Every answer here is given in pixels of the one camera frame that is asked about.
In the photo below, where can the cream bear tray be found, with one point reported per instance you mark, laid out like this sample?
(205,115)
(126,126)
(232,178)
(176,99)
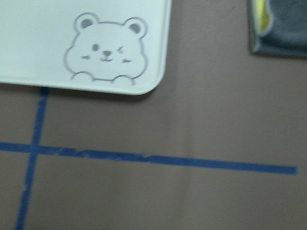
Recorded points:
(113,46)

